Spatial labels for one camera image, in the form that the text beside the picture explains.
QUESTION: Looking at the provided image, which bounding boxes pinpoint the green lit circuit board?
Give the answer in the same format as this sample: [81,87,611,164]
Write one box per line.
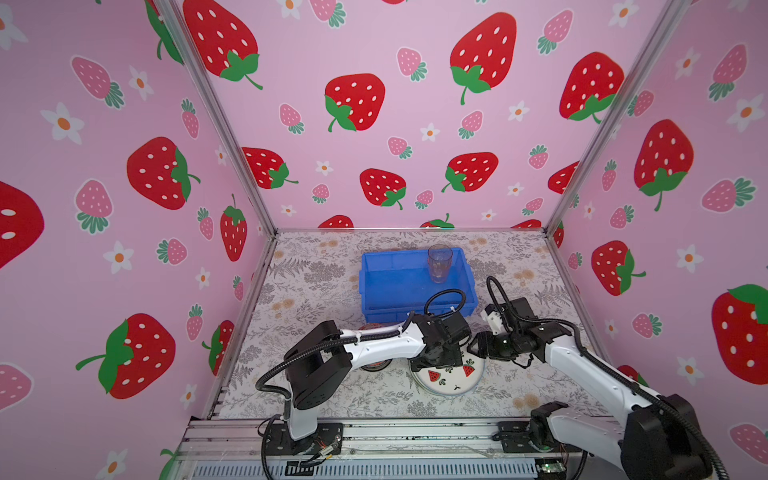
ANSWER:
[535,459,567,479]

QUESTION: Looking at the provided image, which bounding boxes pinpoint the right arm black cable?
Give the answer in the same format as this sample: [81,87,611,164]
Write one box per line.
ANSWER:
[484,275,730,480]

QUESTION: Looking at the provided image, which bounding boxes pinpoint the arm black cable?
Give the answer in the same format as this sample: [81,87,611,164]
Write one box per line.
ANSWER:
[484,275,730,480]
[255,288,468,480]

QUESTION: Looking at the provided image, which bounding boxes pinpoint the watermelon pattern plate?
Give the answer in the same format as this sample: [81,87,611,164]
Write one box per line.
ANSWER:
[410,354,486,397]

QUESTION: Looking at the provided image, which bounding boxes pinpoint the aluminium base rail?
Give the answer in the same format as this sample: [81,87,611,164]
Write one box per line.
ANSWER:
[163,417,625,479]

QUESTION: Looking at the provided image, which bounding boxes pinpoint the pink transparent cup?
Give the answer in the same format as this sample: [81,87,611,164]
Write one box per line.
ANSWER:
[427,243,455,284]

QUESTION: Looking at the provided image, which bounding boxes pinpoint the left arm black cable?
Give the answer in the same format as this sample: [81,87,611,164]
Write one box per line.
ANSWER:
[255,288,468,480]

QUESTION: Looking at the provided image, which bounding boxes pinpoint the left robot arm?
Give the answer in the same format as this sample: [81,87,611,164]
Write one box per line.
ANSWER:
[256,311,471,454]

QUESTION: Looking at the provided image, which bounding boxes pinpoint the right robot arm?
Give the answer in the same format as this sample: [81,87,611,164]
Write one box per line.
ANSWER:
[468,322,728,479]

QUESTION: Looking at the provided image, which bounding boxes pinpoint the dark striped bottom bowl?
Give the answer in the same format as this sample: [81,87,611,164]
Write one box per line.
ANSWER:
[360,323,392,372]

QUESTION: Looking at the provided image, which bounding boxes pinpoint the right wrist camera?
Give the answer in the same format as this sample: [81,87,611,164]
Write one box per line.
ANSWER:
[481,297,538,335]

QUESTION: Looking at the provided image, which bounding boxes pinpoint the blue plastic bin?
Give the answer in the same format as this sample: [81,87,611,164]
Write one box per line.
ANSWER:
[359,248,479,324]

